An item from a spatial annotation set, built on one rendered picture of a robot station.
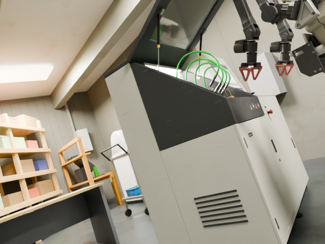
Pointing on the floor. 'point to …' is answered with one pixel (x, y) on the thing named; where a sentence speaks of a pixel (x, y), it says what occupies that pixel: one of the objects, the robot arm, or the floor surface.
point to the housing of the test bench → (146, 156)
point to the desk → (61, 218)
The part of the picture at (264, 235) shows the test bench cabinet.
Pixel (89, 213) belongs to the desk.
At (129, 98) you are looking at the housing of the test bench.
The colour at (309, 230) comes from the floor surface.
